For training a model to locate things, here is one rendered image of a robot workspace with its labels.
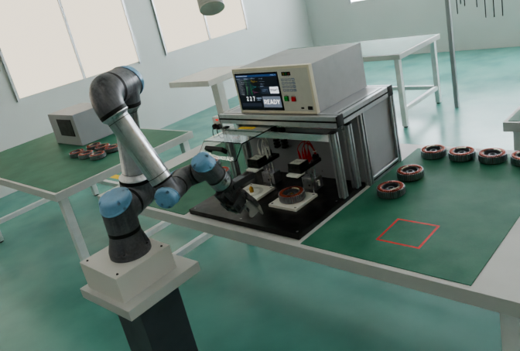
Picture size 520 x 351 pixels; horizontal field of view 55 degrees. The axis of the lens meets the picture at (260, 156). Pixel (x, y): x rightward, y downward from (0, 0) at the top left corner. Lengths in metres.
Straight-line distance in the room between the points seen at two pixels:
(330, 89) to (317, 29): 7.74
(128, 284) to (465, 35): 7.36
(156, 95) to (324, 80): 5.45
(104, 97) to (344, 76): 1.03
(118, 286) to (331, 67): 1.18
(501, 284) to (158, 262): 1.10
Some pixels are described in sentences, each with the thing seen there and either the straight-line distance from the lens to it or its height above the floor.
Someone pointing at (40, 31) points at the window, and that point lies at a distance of 6.63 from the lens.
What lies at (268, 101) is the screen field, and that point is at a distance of 2.18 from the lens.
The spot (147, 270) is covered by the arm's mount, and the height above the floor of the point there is 0.80.
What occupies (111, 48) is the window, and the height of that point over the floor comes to 1.27.
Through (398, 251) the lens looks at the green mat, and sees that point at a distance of 1.71.
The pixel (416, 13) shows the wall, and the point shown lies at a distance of 8.77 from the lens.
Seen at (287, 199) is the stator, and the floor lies 0.81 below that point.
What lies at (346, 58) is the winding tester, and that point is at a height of 1.28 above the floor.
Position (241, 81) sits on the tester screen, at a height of 1.26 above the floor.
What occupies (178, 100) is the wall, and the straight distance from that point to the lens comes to 7.59.
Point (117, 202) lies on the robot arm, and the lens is 1.78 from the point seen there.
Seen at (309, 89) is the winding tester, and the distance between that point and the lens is 2.01.
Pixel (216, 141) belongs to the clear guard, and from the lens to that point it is 2.15.
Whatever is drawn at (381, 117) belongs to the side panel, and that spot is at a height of 1.00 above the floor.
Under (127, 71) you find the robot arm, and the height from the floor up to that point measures 1.47.
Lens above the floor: 1.65
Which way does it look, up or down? 19 degrees down
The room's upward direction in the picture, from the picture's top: 13 degrees counter-clockwise
